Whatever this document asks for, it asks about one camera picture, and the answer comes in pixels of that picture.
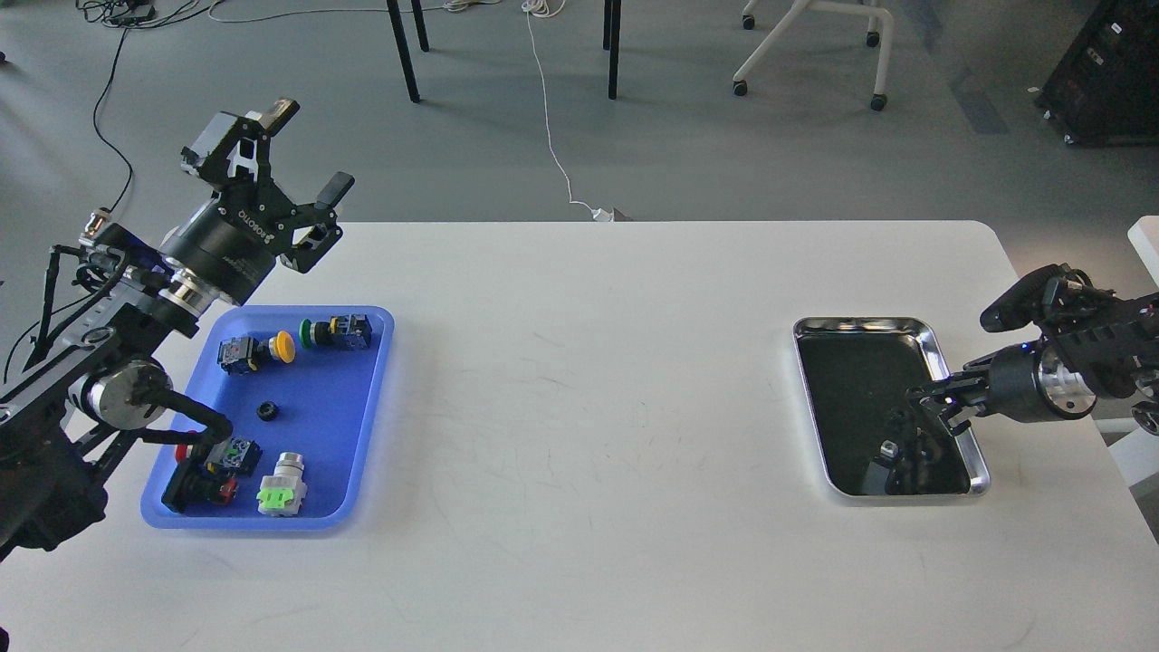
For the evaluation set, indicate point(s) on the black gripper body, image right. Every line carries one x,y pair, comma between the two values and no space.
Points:
1014,383

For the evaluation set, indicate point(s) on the green push button switch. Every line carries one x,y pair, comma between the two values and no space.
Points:
339,332

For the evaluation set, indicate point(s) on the yellow push button switch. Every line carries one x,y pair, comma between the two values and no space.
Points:
245,355

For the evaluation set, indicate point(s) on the red mushroom push button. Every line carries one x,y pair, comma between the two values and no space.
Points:
234,457

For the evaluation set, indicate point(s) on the black red push button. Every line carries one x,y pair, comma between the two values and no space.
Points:
190,484

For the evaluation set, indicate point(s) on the blue plastic tray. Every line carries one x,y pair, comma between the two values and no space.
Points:
327,402

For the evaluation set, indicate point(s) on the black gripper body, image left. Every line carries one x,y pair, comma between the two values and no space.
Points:
234,243

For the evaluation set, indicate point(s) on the silver metal tray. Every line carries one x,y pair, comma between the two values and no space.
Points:
874,446

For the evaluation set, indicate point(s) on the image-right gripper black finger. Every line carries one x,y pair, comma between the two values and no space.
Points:
956,418
967,386

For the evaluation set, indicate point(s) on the green and silver switch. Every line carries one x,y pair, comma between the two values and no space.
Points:
283,493

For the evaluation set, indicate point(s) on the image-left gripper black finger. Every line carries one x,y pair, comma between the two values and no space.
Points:
322,211
235,149

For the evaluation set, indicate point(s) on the black equipment case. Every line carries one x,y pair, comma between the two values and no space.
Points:
1104,90

